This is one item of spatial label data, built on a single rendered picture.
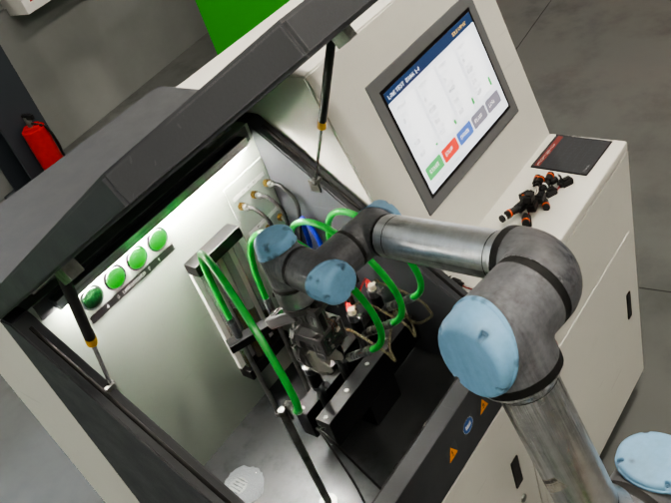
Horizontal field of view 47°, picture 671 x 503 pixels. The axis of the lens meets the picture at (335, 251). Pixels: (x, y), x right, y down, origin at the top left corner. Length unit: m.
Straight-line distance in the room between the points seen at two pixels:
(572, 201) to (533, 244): 0.97
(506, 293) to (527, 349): 0.07
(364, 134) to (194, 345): 0.60
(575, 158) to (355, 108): 0.71
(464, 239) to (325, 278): 0.24
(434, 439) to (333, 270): 0.49
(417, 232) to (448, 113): 0.74
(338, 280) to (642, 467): 0.54
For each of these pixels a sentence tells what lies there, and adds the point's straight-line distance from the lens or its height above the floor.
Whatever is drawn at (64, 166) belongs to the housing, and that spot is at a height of 1.50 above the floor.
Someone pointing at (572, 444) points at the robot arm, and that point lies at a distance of 1.10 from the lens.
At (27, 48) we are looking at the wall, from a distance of 5.83.
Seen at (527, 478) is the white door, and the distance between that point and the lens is 2.08.
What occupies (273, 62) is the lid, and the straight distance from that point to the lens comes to 0.67.
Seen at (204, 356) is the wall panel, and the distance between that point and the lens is 1.78.
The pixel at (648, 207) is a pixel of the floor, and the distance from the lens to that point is 3.57.
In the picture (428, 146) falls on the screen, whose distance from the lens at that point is 1.85.
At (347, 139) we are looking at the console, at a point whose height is 1.39.
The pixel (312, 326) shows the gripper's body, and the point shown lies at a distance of 1.43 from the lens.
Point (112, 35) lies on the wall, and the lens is 6.28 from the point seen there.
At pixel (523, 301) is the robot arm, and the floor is 1.51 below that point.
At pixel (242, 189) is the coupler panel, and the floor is 1.33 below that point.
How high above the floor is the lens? 2.19
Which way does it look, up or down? 36 degrees down
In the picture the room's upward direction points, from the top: 21 degrees counter-clockwise
